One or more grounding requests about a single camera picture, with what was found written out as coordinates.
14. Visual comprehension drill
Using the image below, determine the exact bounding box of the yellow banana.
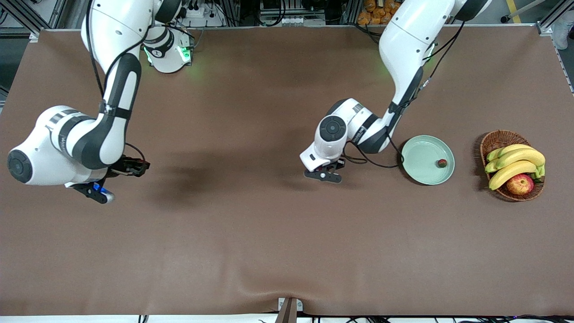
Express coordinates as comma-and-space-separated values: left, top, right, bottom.
487, 144, 534, 162
488, 160, 538, 191
495, 148, 546, 170

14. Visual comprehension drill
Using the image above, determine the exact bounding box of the white terminal block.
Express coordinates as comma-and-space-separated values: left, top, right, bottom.
279, 16, 326, 26

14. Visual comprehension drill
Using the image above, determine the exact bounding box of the brown wicker basket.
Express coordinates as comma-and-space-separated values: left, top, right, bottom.
479, 130, 545, 202

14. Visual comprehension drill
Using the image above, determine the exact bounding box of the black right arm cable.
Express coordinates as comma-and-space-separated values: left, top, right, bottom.
85, 0, 198, 164

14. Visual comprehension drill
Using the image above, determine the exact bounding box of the large table cover mat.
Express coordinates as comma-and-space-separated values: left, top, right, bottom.
0, 25, 574, 317

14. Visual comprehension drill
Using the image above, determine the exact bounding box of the bag of orange buns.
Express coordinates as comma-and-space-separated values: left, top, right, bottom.
357, 0, 404, 25

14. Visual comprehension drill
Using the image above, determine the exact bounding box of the white power strip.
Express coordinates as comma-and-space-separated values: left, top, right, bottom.
179, 5, 218, 21

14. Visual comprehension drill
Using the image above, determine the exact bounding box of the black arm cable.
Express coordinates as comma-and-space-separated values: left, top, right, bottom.
343, 22, 465, 169
85, 0, 198, 164

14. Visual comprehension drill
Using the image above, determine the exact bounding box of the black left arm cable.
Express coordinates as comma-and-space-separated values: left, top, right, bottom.
343, 22, 465, 169

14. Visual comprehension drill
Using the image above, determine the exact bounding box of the metal table edge clamp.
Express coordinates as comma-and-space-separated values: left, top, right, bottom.
274, 297, 304, 323

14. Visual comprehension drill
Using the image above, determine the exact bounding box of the aluminium frame profile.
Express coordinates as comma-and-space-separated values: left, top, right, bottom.
537, 0, 574, 35
0, 0, 68, 36

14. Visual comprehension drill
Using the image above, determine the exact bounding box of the red yellow apple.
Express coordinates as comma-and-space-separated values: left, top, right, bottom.
506, 174, 535, 196

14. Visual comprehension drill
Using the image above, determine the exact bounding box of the pale green round plate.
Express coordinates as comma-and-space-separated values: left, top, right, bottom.
401, 135, 455, 186

